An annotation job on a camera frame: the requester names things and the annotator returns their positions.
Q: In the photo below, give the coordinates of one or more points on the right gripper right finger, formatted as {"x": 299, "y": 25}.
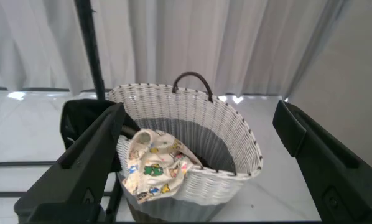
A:
{"x": 335, "y": 174}

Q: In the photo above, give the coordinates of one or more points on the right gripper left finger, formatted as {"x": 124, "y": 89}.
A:
{"x": 80, "y": 174}

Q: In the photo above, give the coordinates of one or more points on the black garment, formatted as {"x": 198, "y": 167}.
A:
{"x": 80, "y": 115}

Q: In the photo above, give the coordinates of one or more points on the black clothes rack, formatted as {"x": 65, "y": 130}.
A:
{"x": 89, "y": 46}

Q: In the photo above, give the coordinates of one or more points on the white laundry basket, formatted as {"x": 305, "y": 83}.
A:
{"x": 204, "y": 112}

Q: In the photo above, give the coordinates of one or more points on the cream printed garment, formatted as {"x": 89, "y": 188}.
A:
{"x": 155, "y": 183}

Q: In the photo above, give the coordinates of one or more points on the white curtain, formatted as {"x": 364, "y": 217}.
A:
{"x": 189, "y": 37}

